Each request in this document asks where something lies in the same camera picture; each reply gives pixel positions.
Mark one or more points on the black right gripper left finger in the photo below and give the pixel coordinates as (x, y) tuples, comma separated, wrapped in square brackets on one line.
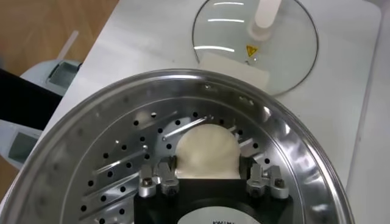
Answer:
[(158, 181)]

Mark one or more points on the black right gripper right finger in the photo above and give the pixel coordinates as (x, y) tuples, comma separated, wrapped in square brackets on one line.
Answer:
[(265, 182)]

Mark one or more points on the white steamed baozi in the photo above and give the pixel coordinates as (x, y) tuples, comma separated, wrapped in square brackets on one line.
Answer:
[(207, 152)]

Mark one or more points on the stainless steel steamer basket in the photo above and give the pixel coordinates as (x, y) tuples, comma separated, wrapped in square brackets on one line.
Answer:
[(91, 128)]

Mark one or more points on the black robot column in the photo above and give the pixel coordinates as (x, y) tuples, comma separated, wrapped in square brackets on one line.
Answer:
[(24, 100)]

